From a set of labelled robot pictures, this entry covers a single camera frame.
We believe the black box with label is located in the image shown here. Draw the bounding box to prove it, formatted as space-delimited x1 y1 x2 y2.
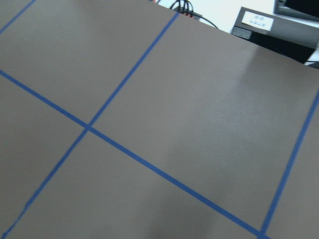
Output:
231 7 319 64

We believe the black monitor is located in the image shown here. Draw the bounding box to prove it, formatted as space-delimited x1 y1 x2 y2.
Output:
274 0 319 17

